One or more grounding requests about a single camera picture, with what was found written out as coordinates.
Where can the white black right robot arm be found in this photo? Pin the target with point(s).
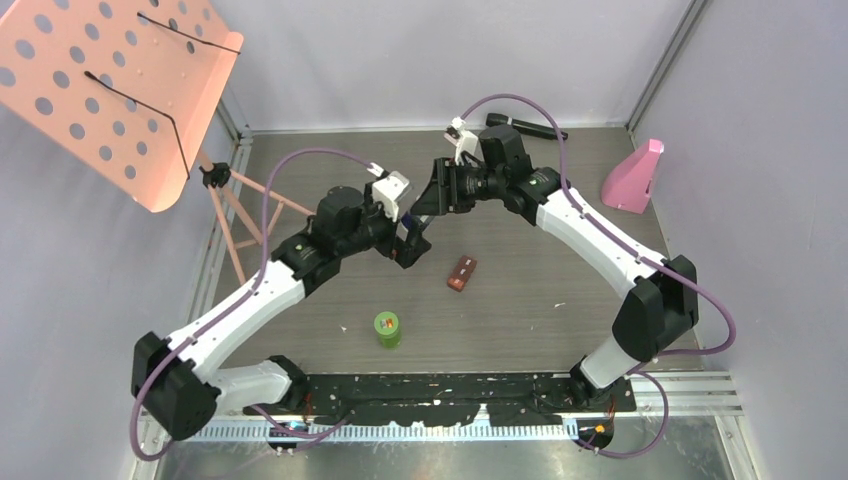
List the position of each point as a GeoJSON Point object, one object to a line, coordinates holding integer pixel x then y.
{"type": "Point", "coordinates": [659, 302]}

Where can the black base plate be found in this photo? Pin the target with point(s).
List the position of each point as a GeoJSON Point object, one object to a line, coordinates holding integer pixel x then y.
{"type": "Point", "coordinates": [450, 399]}

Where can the white capped pill bottle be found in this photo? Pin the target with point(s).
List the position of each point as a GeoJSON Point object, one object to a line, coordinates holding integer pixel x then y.
{"type": "Point", "coordinates": [415, 225]}

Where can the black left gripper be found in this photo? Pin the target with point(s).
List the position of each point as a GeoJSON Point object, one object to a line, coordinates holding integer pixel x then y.
{"type": "Point", "coordinates": [395, 248]}

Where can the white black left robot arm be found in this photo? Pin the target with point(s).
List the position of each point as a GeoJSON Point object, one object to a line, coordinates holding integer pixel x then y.
{"type": "Point", "coordinates": [179, 379]}

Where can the green black pill bottle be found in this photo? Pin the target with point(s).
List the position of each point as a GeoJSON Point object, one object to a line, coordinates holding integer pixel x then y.
{"type": "Point", "coordinates": [387, 328]}

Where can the brown translucent pill container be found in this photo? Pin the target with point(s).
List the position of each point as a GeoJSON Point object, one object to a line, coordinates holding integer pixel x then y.
{"type": "Point", "coordinates": [461, 273]}

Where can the black microphone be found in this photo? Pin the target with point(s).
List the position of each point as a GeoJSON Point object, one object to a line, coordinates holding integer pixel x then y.
{"type": "Point", "coordinates": [530, 127]}

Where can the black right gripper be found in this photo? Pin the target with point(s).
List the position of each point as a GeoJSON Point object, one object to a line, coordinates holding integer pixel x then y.
{"type": "Point", "coordinates": [443, 194]}

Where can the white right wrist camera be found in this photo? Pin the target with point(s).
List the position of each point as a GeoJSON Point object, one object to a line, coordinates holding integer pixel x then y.
{"type": "Point", "coordinates": [465, 142]}

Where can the pink wedge object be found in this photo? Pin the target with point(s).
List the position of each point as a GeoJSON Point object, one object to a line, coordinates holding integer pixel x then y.
{"type": "Point", "coordinates": [628, 187]}

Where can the pink music stand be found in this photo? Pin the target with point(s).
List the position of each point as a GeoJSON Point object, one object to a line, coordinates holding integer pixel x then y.
{"type": "Point", "coordinates": [129, 88]}

